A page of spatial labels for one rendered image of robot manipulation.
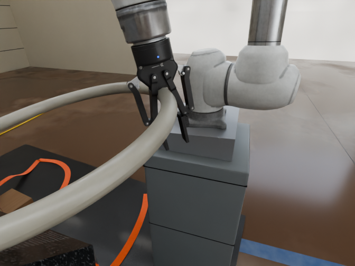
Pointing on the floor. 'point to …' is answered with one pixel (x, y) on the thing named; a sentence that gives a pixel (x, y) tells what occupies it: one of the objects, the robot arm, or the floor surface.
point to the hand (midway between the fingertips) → (173, 132)
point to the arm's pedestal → (196, 204)
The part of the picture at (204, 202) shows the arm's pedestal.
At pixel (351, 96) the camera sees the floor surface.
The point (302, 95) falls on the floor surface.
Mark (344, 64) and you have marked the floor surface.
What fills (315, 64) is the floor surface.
